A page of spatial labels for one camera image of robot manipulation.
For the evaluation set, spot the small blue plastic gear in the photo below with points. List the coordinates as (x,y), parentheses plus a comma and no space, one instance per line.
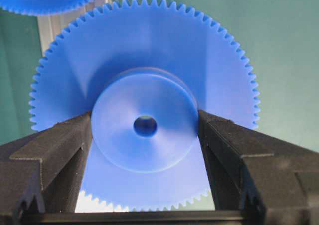
(144,70)

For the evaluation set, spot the silver aluminium extrusion rail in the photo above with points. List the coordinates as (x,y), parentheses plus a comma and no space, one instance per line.
(50,26)

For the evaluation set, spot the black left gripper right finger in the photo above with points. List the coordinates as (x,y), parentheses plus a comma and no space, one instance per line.
(248,167)

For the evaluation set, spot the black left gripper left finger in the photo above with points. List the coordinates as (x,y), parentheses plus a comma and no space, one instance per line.
(46,167)

